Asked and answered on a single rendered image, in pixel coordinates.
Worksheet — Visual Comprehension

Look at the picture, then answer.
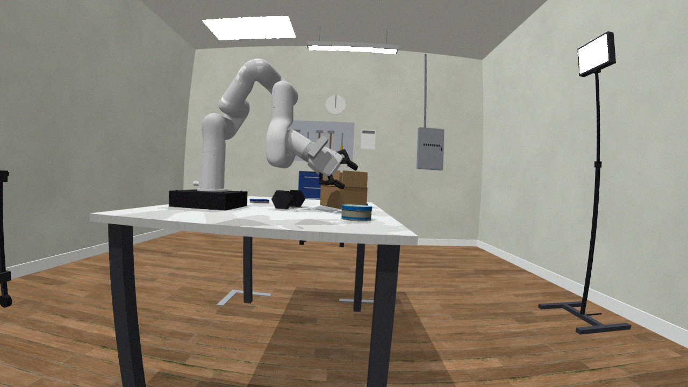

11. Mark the open brown cardboard box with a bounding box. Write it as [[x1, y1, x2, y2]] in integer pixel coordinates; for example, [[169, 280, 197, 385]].
[[320, 170, 368, 209]]

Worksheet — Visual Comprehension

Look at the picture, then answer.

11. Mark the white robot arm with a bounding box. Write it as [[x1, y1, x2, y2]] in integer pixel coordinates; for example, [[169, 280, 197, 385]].
[[193, 59, 328, 192]]

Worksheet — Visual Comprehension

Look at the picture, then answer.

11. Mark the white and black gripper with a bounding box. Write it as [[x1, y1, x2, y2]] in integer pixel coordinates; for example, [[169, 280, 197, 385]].
[[307, 146, 358, 189]]

